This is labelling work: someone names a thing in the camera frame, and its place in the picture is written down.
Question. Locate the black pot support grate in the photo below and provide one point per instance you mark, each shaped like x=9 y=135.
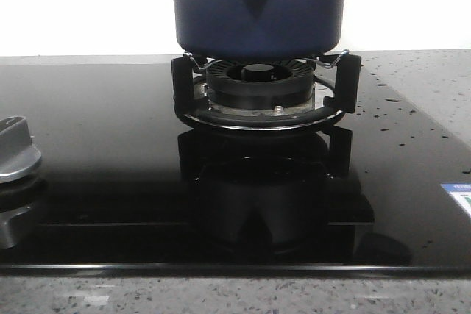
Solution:
x=335 y=87

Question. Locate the dark blue pot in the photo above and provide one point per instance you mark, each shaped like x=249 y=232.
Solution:
x=258 y=29

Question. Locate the black gas burner head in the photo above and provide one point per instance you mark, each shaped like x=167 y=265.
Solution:
x=260 y=86

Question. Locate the black glass gas stove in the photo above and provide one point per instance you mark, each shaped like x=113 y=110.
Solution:
x=125 y=188

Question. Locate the silver stove knob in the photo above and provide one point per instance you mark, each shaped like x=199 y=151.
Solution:
x=19 y=156

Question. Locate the blue energy label sticker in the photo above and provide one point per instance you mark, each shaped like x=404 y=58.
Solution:
x=461 y=194

